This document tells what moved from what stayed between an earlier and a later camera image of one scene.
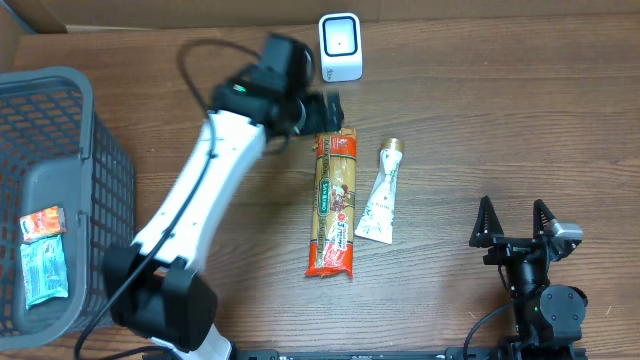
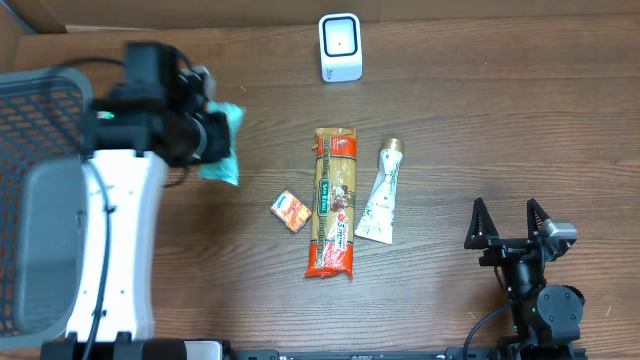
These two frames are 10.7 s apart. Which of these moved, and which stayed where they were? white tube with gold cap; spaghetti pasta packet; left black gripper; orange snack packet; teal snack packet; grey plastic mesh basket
Moved: orange snack packet; left black gripper; teal snack packet
Stayed: white tube with gold cap; spaghetti pasta packet; grey plastic mesh basket
